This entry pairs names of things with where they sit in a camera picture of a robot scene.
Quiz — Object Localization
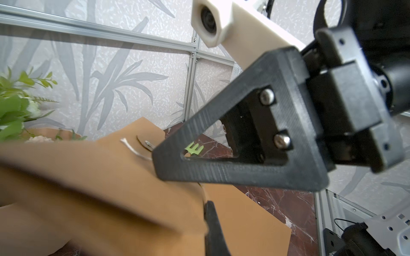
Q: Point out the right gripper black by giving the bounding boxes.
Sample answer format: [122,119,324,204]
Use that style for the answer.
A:
[302,1,410,173]

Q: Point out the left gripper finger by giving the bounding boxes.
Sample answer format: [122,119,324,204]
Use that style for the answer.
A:
[204,201,231,256]

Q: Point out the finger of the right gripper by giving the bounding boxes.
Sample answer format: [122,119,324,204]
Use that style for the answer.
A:
[153,47,335,192]

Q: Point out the brown file bag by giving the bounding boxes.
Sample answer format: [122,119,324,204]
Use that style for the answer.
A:
[201,183,291,256]
[1,117,208,256]

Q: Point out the white file bag string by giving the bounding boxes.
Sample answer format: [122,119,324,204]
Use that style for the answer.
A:
[120,137,153,161]

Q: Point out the green garden fork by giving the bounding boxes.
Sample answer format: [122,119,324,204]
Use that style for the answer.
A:
[183,141,204,156]

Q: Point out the pink flower pot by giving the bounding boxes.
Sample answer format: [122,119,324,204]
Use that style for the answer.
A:
[22,128,83,143]

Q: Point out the green plant white flowers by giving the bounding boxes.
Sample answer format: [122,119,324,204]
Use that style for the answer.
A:
[1,68,58,143]

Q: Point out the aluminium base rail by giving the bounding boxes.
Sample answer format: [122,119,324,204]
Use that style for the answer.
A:
[313,188,410,256]

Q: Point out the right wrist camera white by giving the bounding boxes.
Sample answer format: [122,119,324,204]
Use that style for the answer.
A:
[191,1,305,70]

